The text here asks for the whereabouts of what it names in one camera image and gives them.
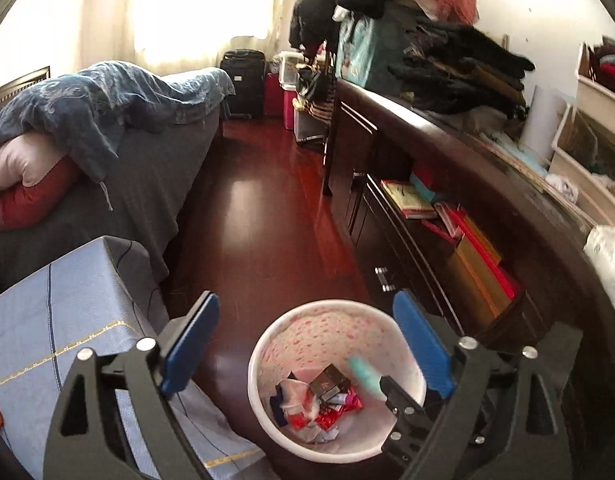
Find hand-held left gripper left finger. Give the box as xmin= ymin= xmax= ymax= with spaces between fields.
xmin=41 ymin=290 xmax=221 ymax=480

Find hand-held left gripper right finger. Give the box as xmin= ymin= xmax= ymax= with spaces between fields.
xmin=392 ymin=289 xmax=574 ymax=480

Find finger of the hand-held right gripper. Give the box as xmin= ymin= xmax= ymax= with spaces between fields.
xmin=379 ymin=374 xmax=442 ymax=467

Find green snack packet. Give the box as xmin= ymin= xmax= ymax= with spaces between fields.
xmin=348 ymin=356 xmax=385 ymax=392

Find red wrapper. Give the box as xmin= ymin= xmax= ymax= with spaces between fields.
xmin=291 ymin=387 xmax=364 ymax=432

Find brown small box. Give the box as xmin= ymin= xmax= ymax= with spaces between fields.
xmin=308 ymin=363 xmax=352 ymax=404

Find white pink spotted trash bin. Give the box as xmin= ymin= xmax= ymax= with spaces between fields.
xmin=246 ymin=298 xmax=429 ymax=464

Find white tissue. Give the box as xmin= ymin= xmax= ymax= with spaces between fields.
xmin=274 ymin=377 xmax=319 ymax=427

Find brown paper envelope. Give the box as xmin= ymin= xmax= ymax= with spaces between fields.
xmin=444 ymin=234 xmax=514 ymax=319

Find red flat books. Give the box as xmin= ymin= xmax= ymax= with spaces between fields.
xmin=421 ymin=202 xmax=521 ymax=319

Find blue tablecloth table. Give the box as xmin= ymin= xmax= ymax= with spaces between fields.
xmin=0 ymin=236 xmax=269 ymax=480

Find green covered book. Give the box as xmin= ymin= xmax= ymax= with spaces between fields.
xmin=379 ymin=179 xmax=439 ymax=221

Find bed with grey sheet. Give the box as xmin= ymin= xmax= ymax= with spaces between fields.
xmin=0 ymin=61 xmax=236 ymax=292

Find white plastic bag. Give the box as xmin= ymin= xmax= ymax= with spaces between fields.
xmin=582 ymin=224 xmax=615 ymax=347

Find dark wooden dresser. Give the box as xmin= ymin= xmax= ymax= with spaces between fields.
xmin=321 ymin=76 xmax=615 ymax=480

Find cream plastic crate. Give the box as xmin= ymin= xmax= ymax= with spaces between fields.
xmin=549 ymin=42 xmax=615 ymax=227

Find pink and red quilt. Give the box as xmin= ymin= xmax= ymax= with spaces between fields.
xmin=0 ymin=134 xmax=84 ymax=234

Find white upright board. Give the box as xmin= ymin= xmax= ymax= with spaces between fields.
xmin=519 ymin=84 xmax=571 ymax=162

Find pink storage box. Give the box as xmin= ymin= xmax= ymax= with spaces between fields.
xmin=263 ymin=73 xmax=299 ymax=132

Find blue patterned duvet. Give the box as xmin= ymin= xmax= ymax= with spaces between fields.
xmin=0 ymin=61 xmax=236 ymax=182

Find black suitcase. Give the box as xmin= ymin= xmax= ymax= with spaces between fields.
xmin=220 ymin=48 xmax=267 ymax=122

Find striped hanging bag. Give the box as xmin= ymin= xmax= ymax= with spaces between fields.
xmin=295 ymin=67 xmax=339 ymax=122

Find dark folded clothes stack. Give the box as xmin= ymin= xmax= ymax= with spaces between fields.
xmin=386 ymin=19 xmax=537 ymax=117

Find teal shopping bag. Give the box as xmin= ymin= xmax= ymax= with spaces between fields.
xmin=335 ymin=14 xmax=384 ymax=89

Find dark wooden headboard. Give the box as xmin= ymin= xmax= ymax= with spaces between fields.
xmin=0 ymin=65 xmax=52 ymax=112

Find cream window curtain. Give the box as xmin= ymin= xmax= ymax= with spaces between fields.
xmin=86 ymin=0 xmax=294 ymax=74

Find black hanging jacket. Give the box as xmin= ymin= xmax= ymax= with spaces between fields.
xmin=288 ymin=0 xmax=349 ymax=54

